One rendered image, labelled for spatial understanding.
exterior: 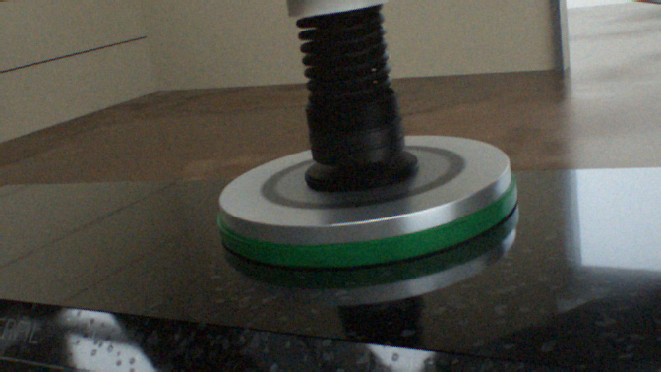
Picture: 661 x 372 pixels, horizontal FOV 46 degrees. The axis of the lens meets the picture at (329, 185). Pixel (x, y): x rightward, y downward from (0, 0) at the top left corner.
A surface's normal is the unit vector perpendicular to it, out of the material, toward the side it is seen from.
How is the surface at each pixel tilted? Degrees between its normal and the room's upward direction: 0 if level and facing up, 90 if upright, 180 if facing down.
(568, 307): 0
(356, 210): 0
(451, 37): 90
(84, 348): 45
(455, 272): 0
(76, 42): 90
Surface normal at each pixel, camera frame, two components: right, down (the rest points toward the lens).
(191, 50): -0.50, 0.32
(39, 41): 0.86, 0.02
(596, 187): -0.15, -0.95
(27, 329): -0.43, -0.44
